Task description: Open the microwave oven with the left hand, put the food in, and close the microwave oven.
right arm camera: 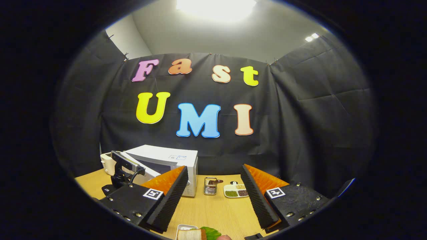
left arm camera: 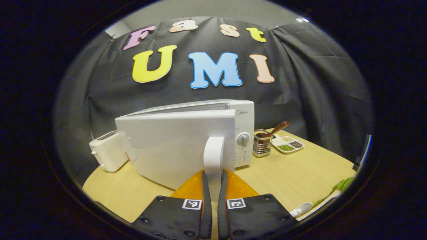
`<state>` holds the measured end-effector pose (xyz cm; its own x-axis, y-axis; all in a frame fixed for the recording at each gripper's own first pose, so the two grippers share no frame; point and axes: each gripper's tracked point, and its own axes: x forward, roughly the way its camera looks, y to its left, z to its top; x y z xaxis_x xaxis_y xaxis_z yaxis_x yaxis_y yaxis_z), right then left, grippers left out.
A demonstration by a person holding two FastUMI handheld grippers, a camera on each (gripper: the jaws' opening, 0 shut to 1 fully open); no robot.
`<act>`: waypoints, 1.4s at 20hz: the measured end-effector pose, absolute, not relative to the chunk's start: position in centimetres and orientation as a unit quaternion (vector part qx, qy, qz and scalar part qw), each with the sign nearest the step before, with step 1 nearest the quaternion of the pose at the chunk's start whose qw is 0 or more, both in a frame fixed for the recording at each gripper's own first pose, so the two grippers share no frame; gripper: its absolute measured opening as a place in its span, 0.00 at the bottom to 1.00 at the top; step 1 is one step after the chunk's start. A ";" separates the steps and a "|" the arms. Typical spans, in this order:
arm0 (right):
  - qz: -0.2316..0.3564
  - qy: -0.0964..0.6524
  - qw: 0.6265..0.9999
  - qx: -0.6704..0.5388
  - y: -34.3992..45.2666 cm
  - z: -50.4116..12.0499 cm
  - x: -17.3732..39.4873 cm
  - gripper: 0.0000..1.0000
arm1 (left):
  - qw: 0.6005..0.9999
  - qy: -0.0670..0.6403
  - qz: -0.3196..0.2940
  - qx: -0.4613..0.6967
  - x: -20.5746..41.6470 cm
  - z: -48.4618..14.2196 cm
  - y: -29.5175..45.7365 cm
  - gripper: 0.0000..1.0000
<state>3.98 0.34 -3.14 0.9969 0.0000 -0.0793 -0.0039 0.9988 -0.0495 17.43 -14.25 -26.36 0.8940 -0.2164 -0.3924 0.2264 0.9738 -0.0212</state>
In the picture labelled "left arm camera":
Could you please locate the white plate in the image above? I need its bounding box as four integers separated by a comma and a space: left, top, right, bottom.
289, 190, 342, 221

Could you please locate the white toaster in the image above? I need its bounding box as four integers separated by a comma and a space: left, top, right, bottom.
89, 131, 129, 172

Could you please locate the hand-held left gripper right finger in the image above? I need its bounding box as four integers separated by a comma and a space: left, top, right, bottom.
218, 169, 299, 240

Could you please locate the white divided dish of beans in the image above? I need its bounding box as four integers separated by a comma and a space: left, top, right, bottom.
272, 134, 305, 154

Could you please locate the lettuce sandwich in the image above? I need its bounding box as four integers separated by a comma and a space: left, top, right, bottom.
312, 176, 356, 209

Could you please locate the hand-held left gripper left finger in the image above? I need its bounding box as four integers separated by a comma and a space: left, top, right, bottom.
132, 170, 213, 240

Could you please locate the brown wooden spoon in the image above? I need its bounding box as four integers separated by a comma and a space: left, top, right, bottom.
255, 121, 291, 139

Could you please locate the white microwave oven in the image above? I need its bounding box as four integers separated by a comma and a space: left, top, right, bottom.
115, 99, 255, 200

